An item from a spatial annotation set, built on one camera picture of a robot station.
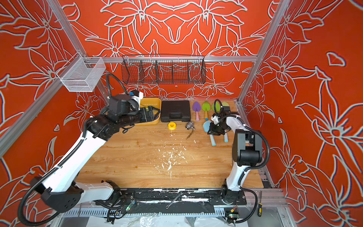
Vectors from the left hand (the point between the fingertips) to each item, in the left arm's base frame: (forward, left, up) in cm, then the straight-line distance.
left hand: (155, 110), depth 66 cm
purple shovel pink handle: (+35, -23, -34) cm, 54 cm away
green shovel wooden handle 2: (+12, -33, -8) cm, 36 cm away
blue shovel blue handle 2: (+13, -29, -29) cm, 43 cm away
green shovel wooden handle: (+36, -31, -34) cm, 58 cm away
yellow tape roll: (+14, -5, -33) cm, 36 cm away
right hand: (+9, -32, -29) cm, 44 cm away
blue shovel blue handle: (+7, -43, -33) cm, 55 cm away
